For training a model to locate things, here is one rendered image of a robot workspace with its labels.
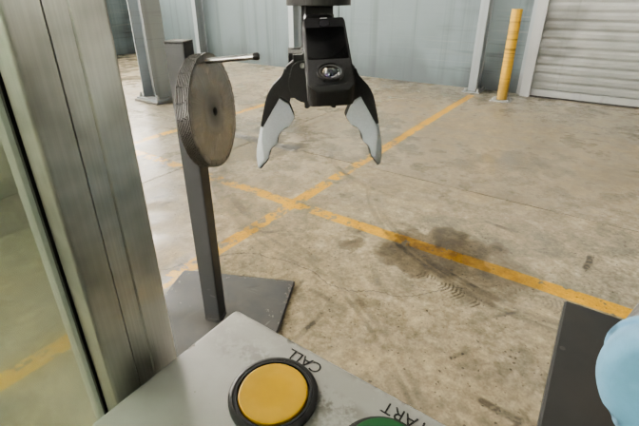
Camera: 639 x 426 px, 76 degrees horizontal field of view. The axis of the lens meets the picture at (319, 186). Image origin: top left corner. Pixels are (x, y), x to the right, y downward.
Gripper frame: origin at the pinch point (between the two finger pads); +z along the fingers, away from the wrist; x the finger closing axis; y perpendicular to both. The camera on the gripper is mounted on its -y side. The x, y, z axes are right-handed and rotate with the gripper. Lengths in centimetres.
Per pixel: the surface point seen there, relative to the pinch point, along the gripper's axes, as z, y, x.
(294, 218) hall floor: 91, 151, 2
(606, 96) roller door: 82, 390, -358
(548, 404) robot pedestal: 16.3, -21.8, -20.3
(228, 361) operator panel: 1.3, -28.0, 8.0
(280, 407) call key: 0.9, -31.7, 4.8
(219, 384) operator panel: 1.2, -29.6, 8.4
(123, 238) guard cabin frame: -7.7, -27.4, 12.8
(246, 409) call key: 0.9, -31.6, 6.6
